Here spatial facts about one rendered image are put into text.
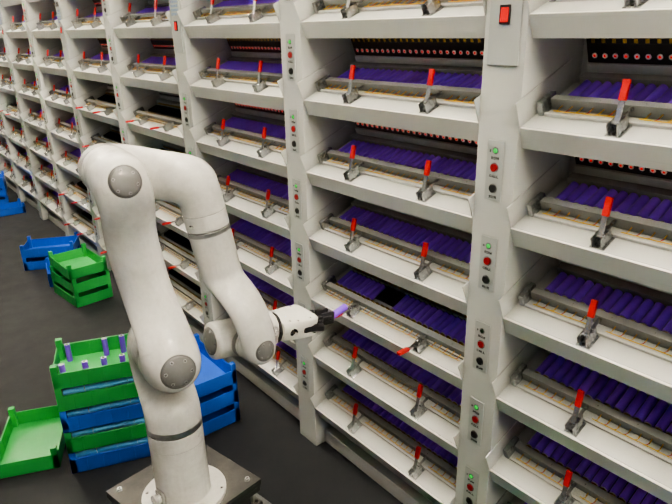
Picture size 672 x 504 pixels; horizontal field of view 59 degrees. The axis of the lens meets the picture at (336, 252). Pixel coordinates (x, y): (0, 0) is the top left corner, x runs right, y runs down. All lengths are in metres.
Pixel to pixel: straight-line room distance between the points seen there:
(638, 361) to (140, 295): 0.94
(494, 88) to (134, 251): 0.76
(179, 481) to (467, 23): 1.13
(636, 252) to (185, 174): 0.84
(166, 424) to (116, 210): 0.48
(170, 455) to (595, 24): 1.16
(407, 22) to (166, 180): 0.62
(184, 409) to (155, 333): 0.20
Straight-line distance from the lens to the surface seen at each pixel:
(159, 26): 2.49
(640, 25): 1.11
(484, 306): 1.36
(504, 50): 1.22
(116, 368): 2.04
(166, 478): 1.43
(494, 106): 1.24
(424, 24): 1.36
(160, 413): 1.35
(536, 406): 1.41
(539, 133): 1.19
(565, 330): 1.29
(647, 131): 1.13
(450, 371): 1.51
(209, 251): 1.24
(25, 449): 2.43
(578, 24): 1.15
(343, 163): 1.68
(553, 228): 1.24
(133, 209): 1.12
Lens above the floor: 1.35
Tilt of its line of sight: 21 degrees down
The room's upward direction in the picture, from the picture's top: 1 degrees counter-clockwise
